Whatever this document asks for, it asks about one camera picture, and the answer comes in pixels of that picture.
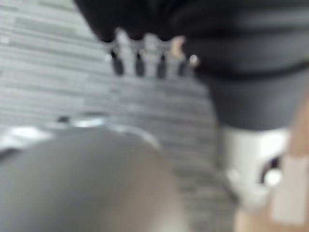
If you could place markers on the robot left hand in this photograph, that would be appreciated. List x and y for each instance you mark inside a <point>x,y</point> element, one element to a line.
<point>241,48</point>

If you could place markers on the silver robot leg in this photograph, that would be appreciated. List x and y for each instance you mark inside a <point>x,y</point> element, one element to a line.
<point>79,183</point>

